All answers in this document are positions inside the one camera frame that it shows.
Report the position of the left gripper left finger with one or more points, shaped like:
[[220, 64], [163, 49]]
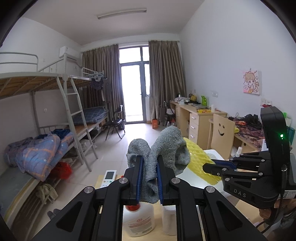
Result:
[[96, 214]]

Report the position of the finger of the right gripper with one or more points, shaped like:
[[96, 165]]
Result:
[[225, 171], [245, 160]]

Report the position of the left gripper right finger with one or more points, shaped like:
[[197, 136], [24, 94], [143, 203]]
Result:
[[202, 214]]

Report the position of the yellow foam net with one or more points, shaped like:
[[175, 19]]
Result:
[[197, 159]]

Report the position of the grey sock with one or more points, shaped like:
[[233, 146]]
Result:
[[171, 146]]

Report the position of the person's right hand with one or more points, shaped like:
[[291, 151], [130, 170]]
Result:
[[287, 206]]

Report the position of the blue spray bottle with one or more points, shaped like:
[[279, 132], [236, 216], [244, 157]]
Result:
[[238, 152]]

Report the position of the patterned desk mat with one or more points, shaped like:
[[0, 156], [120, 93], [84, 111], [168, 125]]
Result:
[[247, 137]]

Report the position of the white foam box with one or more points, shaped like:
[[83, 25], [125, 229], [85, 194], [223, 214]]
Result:
[[196, 177]]

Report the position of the wooden smiley chair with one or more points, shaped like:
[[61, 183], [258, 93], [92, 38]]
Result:
[[221, 136]]

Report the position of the white remote control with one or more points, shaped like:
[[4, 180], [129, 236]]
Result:
[[109, 177]]

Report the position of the white lotion bottle red pump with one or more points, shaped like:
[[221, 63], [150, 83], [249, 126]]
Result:
[[138, 220]]

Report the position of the wooden desk with drawers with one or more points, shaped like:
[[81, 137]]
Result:
[[194, 125]]

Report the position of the blue orange quilt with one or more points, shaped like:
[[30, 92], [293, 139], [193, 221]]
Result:
[[38, 156]]

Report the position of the orange bag on floor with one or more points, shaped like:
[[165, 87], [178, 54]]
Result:
[[155, 124]]

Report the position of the black folding chair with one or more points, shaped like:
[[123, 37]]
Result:
[[116, 122]]

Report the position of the blue plaid mattress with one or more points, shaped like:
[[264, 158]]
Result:
[[92, 115]]

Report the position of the right brown curtain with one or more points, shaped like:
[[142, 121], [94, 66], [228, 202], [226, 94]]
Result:
[[166, 75]]

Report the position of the brown curtain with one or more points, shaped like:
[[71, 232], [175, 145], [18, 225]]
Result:
[[106, 88], [166, 75]]

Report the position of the balcony glass door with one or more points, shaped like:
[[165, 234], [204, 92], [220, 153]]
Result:
[[135, 77]]

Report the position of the left brown curtain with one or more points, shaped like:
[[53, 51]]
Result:
[[106, 88]]

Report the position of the white air conditioner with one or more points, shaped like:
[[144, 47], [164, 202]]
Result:
[[69, 52]]

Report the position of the ceiling tube light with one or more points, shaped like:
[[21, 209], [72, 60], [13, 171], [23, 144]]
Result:
[[122, 12]]

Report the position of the anime wall picture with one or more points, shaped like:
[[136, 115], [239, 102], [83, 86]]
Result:
[[251, 83]]

